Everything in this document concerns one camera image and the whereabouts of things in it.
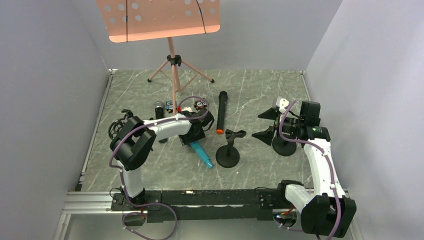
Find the blue microphone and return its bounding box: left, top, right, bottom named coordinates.
left=190, top=141, right=214, bottom=169

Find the black silver-grille microphone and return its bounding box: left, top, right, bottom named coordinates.
left=154, top=100, right=165, bottom=120

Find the black round-base mic stand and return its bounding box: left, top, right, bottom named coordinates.
left=271, top=136, right=297, bottom=157
left=215, top=129, right=247, bottom=169

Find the black shock mount tripod stand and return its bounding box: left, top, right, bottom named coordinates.
left=107, top=109, right=134, bottom=140

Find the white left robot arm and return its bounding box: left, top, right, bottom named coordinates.
left=109, top=109, right=214, bottom=205

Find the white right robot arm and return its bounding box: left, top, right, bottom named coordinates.
left=252, top=97, right=357, bottom=240

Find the pink music stand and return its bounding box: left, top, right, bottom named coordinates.
left=96, top=0, right=221, bottom=114

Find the red owl number tile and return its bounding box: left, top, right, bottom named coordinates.
left=193, top=99, right=208, bottom=111

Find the black orange-tipped microphone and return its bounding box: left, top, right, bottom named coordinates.
left=216, top=91, right=228, bottom=135

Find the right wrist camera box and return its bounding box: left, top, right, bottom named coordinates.
left=272, top=96, right=290, bottom=114

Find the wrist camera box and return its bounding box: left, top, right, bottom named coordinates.
left=177, top=106, right=193, bottom=113
left=272, top=96, right=290, bottom=114

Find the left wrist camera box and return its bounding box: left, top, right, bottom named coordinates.
left=177, top=106, right=193, bottom=113

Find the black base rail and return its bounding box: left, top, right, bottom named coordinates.
left=110, top=187, right=294, bottom=223

